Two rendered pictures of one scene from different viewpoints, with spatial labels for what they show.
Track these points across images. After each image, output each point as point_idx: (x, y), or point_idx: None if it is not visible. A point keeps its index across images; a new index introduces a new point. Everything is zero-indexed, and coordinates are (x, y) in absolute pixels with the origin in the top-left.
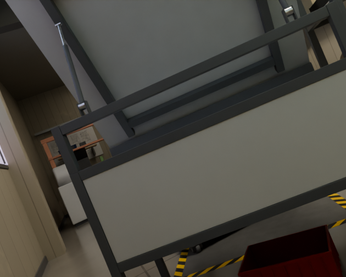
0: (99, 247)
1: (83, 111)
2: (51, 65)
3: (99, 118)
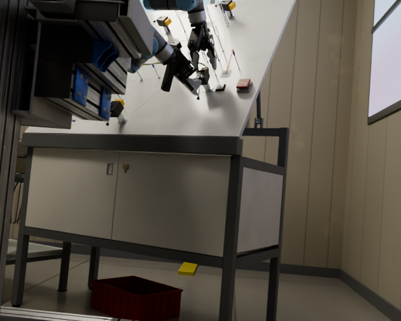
0: (282, 230)
1: (260, 123)
2: (276, 48)
3: (250, 135)
